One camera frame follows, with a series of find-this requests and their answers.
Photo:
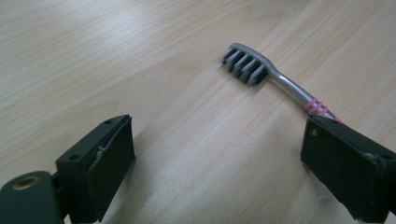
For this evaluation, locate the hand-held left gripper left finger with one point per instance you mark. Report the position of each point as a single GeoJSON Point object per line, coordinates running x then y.
{"type": "Point", "coordinates": [102, 174]}

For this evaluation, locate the grey toothbrush with pink rings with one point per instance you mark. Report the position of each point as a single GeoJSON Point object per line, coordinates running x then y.
{"type": "Point", "coordinates": [249, 65]}

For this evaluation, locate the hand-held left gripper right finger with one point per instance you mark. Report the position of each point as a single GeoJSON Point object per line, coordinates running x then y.
{"type": "Point", "coordinates": [345, 168]}

